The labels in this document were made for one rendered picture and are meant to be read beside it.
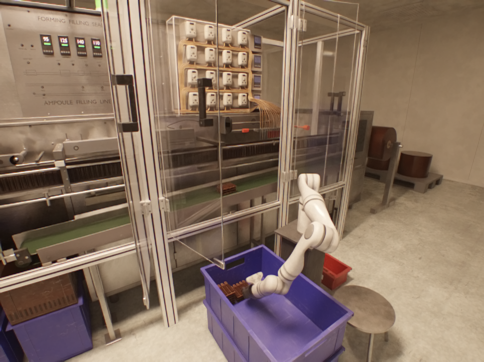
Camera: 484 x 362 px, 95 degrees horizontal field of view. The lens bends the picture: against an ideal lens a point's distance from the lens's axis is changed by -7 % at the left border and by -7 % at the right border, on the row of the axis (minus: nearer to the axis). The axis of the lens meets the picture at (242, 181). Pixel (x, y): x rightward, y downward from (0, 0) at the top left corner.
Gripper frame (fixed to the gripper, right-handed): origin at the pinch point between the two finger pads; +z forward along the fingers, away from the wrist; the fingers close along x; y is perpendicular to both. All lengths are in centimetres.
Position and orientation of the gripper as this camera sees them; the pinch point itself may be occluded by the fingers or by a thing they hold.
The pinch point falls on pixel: (242, 289)
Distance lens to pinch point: 140.6
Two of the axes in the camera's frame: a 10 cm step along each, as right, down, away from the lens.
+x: 8.4, -1.7, 5.2
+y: 3.9, 8.6, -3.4
